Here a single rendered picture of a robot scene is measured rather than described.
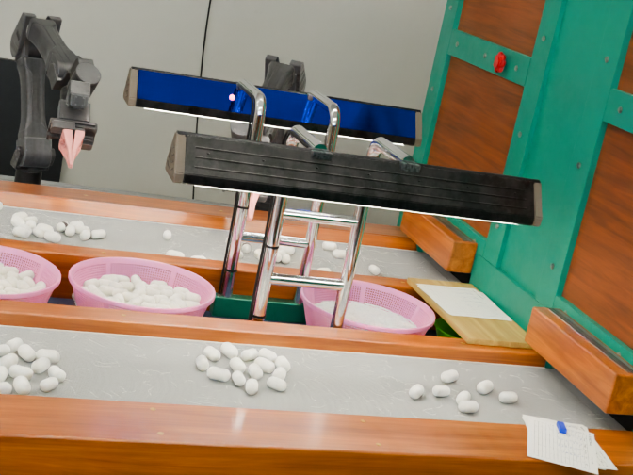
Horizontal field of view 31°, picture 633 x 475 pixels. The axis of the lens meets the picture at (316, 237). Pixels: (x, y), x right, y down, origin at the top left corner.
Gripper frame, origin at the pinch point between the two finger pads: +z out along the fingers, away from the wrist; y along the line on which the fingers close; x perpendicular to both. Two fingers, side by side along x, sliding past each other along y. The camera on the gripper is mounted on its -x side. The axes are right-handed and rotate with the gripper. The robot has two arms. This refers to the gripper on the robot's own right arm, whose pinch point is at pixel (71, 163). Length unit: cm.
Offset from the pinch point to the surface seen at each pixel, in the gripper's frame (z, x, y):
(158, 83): 1.0, -31.3, 12.3
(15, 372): 73, -48, -13
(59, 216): 8.3, 8.3, -0.8
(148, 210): 3.1, 10.0, 18.9
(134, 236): 15.0, 2.7, 14.3
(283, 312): 38, -11, 42
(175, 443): 89, -62, 7
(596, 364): 69, -58, 79
